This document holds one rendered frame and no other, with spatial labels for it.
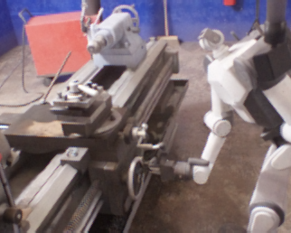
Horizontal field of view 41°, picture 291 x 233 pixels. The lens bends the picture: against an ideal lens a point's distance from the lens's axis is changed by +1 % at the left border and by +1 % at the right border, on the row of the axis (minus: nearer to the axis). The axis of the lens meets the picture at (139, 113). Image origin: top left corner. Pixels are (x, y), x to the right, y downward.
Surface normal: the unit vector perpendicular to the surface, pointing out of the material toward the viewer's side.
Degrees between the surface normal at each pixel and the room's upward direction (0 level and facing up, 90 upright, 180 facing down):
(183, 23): 90
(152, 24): 90
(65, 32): 90
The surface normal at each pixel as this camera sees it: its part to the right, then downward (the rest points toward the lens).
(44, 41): 0.07, 0.45
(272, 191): -0.43, 0.46
